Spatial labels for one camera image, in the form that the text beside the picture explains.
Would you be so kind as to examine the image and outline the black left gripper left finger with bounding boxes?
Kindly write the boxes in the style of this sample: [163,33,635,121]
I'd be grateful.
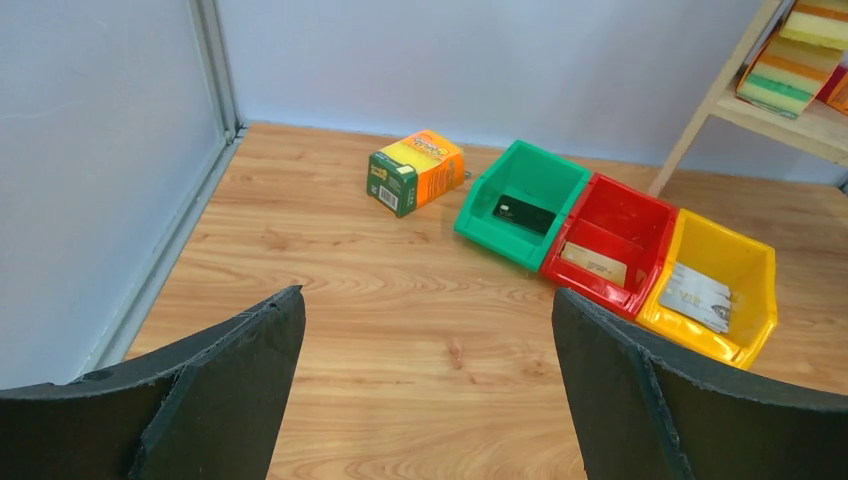
[1,286,306,479]

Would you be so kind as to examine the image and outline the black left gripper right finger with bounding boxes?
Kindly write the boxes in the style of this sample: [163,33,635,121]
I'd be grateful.
[551,288,847,479]

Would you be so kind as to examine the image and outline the white VIP card in bin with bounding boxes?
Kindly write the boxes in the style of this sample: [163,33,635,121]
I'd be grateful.
[659,262,732,333]

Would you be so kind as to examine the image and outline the gold credit card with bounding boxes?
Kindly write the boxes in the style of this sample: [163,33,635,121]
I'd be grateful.
[560,242,627,287]

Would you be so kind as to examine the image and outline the black credit card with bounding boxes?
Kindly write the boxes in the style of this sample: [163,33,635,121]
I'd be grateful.
[493,195,556,235]

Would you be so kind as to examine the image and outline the yellow plastic bin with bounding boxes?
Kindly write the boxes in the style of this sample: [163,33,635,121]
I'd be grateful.
[636,209,778,369]

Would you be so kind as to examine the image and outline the red plastic bin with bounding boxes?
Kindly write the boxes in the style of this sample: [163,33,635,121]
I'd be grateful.
[540,173,679,321]

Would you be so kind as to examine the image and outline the green plastic bin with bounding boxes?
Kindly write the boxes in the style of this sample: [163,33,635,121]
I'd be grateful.
[454,140,591,272]

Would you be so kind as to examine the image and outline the orange green sponge box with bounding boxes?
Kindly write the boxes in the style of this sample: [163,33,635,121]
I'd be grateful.
[366,130,466,218]

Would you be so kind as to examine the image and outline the wooden shelf unit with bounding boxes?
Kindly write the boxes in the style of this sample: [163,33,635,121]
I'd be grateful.
[647,1,847,197]

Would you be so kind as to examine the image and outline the stacked sponge pack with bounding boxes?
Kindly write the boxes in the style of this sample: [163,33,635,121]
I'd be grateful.
[736,0,847,119]

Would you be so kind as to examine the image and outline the red orange snack bag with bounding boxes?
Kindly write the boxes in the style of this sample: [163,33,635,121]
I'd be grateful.
[816,63,848,115]

